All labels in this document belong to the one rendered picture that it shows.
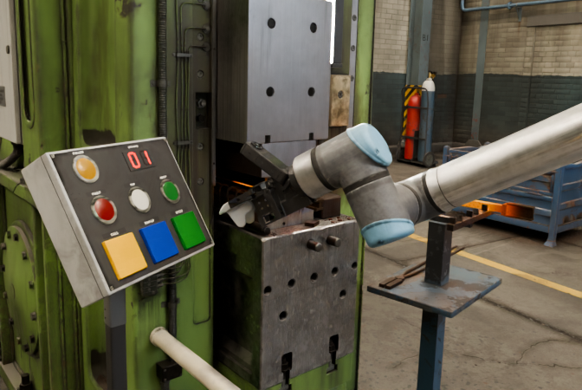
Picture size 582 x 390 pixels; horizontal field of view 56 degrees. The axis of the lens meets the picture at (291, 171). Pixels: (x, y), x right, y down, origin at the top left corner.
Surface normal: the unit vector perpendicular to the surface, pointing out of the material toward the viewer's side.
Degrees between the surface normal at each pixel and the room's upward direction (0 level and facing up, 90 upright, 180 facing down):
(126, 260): 60
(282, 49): 90
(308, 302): 90
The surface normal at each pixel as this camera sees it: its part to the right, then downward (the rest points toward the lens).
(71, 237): -0.43, 0.15
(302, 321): 0.64, 0.14
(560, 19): -0.84, 0.07
